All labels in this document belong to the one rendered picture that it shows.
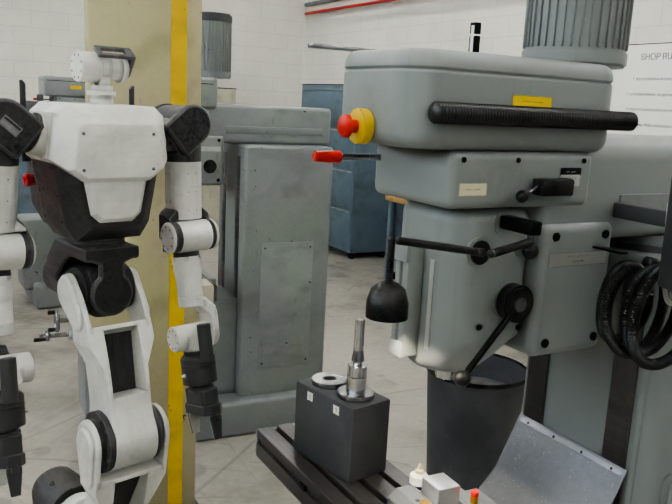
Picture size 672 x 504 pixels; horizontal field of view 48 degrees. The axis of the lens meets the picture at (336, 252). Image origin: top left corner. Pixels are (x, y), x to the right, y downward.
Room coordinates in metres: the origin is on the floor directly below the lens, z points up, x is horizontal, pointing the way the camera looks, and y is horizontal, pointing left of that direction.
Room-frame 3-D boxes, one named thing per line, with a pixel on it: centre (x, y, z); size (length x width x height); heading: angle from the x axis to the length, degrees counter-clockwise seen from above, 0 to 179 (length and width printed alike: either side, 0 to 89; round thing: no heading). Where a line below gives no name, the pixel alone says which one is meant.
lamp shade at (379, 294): (1.23, -0.09, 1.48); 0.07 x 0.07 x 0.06
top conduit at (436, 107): (1.31, -0.33, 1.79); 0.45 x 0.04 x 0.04; 120
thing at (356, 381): (1.73, -0.07, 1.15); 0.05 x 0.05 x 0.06
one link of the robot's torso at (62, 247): (1.79, 0.60, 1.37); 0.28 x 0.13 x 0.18; 43
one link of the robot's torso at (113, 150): (1.77, 0.58, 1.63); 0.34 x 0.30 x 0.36; 133
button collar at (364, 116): (1.30, -0.03, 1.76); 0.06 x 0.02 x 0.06; 30
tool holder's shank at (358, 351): (1.73, -0.07, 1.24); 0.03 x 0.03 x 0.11
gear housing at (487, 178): (1.44, -0.27, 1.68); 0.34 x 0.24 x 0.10; 120
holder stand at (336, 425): (1.76, -0.03, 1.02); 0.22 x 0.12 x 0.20; 40
